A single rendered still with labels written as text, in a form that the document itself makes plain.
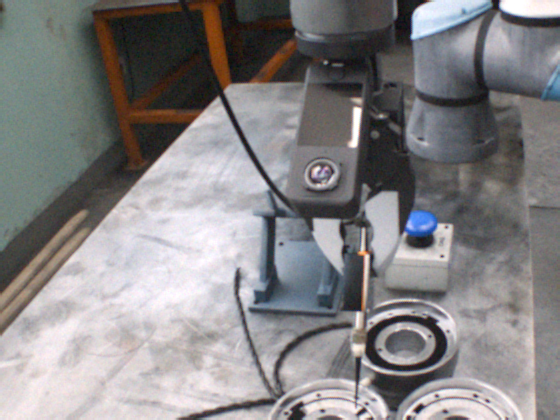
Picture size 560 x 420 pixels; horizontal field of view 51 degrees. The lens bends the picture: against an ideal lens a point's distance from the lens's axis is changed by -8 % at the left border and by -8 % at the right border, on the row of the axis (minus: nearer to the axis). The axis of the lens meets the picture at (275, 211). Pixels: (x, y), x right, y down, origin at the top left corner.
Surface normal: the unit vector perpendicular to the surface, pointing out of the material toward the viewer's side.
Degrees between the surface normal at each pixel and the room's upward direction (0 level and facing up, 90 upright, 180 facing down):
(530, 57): 91
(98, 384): 0
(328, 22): 90
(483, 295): 0
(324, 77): 31
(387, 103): 0
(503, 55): 77
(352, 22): 90
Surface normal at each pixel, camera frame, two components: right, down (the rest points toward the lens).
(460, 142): -0.08, 0.26
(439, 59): -0.62, 0.48
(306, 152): -0.25, -0.44
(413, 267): -0.30, 0.54
